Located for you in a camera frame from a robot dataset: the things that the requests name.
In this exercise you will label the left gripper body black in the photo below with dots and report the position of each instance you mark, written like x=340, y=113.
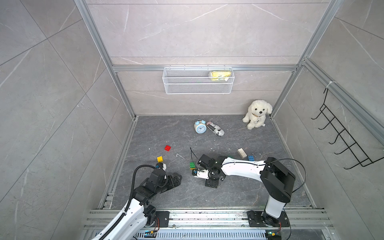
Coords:
x=170, y=184

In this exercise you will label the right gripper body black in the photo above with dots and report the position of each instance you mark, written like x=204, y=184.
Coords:
x=212, y=181

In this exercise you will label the cream long lego brick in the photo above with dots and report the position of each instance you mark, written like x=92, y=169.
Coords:
x=242, y=153

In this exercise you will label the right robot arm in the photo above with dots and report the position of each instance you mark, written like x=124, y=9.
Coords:
x=278, y=180

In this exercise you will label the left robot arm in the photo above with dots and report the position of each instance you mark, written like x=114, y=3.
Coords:
x=139, y=212

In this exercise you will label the yellow lego brick upper left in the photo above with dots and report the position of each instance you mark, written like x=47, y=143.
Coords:
x=160, y=159

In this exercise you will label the blue alarm clock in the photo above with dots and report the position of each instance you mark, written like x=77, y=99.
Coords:
x=200, y=126

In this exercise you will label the white plush dog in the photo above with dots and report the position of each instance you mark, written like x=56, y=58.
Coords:
x=256, y=115

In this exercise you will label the yellow sponge in basket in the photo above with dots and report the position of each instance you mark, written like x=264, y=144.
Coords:
x=220, y=75

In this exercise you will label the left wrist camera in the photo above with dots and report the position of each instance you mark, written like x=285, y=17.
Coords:
x=161, y=165

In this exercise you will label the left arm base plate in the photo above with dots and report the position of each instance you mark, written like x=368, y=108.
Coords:
x=159, y=220

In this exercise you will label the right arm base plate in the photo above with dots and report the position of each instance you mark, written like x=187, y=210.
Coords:
x=261, y=219

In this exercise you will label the white wire mesh basket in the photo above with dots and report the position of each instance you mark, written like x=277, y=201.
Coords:
x=195, y=80

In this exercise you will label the aluminium mounting rail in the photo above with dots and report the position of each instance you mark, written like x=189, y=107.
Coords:
x=299, y=218

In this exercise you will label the black wire hook rack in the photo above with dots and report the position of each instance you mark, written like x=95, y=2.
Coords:
x=359, y=155

